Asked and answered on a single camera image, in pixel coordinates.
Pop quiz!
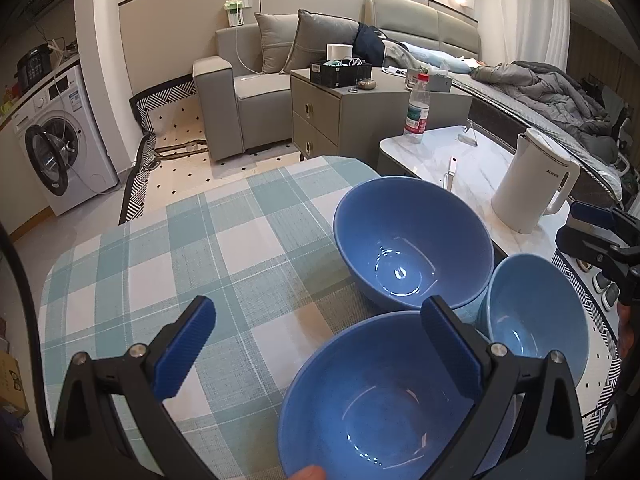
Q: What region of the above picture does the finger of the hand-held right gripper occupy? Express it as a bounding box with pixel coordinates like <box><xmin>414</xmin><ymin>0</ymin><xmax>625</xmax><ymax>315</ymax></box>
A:
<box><xmin>569</xmin><ymin>200</ymin><xmax>640</xmax><ymax>250</ymax></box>
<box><xmin>556</xmin><ymin>224</ymin><xmax>640</xmax><ymax>281</ymax></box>

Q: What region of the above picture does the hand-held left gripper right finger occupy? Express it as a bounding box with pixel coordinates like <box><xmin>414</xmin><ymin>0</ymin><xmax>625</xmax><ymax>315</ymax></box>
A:
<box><xmin>420</xmin><ymin>296</ymin><xmax>586</xmax><ymax>480</ymax></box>

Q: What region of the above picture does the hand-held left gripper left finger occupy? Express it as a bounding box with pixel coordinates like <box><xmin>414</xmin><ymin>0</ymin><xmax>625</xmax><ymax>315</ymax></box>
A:
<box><xmin>50</xmin><ymin>295</ymin><xmax>218</xmax><ymax>480</ymax></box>

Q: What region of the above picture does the blue bowl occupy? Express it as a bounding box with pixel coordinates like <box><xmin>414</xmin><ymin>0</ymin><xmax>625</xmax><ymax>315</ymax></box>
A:
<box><xmin>333</xmin><ymin>176</ymin><xmax>495</xmax><ymax>311</ymax></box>
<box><xmin>477</xmin><ymin>254</ymin><xmax>591</xmax><ymax>388</ymax></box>
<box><xmin>277</xmin><ymin>311</ymin><xmax>521</xmax><ymax>480</ymax></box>

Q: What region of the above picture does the white electric kettle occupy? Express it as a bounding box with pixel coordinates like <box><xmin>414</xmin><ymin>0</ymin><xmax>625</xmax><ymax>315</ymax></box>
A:
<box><xmin>491</xmin><ymin>127</ymin><xmax>581</xmax><ymax>235</ymax></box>

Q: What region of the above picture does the teal checked tablecloth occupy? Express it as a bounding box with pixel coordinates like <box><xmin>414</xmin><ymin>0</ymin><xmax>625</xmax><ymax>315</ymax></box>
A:
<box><xmin>39</xmin><ymin>156</ymin><xmax>623</xmax><ymax>480</ymax></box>

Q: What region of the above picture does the grey blanket on bed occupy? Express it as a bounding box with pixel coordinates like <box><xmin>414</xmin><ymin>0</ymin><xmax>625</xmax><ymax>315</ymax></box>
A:
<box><xmin>470</xmin><ymin>60</ymin><xmax>623</xmax><ymax>148</ymax></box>

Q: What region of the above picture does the white marble side table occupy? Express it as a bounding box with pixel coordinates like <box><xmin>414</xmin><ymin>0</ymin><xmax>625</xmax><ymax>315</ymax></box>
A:
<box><xmin>378</xmin><ymin>122</ymin><xmax>573</xmax><ymax>271</ymax></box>

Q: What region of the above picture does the small white stick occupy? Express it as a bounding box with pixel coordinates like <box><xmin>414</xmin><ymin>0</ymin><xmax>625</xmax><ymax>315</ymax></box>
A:
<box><xmin>440</xmin><ymin>156</ymin><xmax>458</xmax><ymax>191</ymax></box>

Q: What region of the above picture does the cardboard box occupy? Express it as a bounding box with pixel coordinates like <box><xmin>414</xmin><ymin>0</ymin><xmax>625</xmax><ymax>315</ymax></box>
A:
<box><xmin>0</xmin><ymin>350</ymin><xmax>30</xmax><ymax>418</ymax></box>

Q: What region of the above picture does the clear water bottle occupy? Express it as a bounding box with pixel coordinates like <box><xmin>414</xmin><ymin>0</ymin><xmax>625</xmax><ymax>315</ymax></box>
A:
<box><xmin>403</xmin><ymin>73</ymin><xmax>431</xmax><ymax>145</ymax></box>

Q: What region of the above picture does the white washing machine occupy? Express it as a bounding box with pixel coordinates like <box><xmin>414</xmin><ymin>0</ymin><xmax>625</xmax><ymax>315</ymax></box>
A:
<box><xmin>11</xmin><ymin>63</ymin><xmax>119</xmax><ymax>217</ymax></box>

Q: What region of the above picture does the white curtain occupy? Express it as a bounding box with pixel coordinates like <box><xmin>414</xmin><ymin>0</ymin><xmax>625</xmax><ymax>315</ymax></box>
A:
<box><xmin>487</xmin><ymin>0</ymin><xmax>571</xmax><ymax>68</ymax></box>

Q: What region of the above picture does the black and white rug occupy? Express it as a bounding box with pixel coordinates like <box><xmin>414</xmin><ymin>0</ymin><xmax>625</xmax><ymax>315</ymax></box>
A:
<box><xmin>118</xmin><ymin>80</ymin><xmax>306</xmax><ymax>226</ymax></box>

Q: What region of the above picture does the beige bed headboard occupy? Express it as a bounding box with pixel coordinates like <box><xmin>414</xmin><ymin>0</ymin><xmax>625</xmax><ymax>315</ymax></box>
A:
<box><xmin>362</xmin><ymin>0</ymin><xmax>482</xmax><ymax>61</ymax></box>

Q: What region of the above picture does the grey bedside cabinet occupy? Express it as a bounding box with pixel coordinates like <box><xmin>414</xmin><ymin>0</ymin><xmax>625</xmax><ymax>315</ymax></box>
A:
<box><xmin>290</xmin><ymin>66</ymin><xmax>473</xmax><ymax>166</ymax></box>

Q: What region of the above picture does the grey sofa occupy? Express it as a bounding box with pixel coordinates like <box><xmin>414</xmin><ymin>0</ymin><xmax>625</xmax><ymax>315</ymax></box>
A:
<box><xmin>193</xmin><ymin>25</ymin><xmax>361</xmax><ymax>163</ymax></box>

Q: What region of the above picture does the dark blue garment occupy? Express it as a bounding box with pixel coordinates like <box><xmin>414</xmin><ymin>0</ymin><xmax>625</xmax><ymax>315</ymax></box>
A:
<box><xmin>354</xmin><ymin>24</ymin><xmax>386</xmax><ymax>63</ymax></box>

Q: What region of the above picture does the black tray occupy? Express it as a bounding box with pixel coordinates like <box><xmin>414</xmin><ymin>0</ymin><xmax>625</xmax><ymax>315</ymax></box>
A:
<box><xmin>310</xmin><ymin>59</ymin><xmax>373</xmax><ymax>89</ymax></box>

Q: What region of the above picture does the black pressure cooker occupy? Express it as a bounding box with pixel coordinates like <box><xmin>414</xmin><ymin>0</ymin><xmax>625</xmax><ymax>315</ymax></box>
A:
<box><xmin>16</xmin><ymin>46</ymin><xmax>53</xmax><ymax>93</ymax></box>

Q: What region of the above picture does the grey cushion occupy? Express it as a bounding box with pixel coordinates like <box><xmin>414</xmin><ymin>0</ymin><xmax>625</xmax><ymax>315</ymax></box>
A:
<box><xmin>280</xmin><ymin>9</ymin><xmax>361</xmax><ymax>76</ymax></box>
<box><xmin>254</xmin><ymin>11</ymin><xmax>301</xmax><ymax>75</ymax></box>

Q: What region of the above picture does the green and white device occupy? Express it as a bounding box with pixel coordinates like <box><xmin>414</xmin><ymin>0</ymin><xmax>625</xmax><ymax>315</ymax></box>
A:
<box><xmin>223</xmin><ymin>0</ymin><xmax>248</xmax><ymax>27</ymax></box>

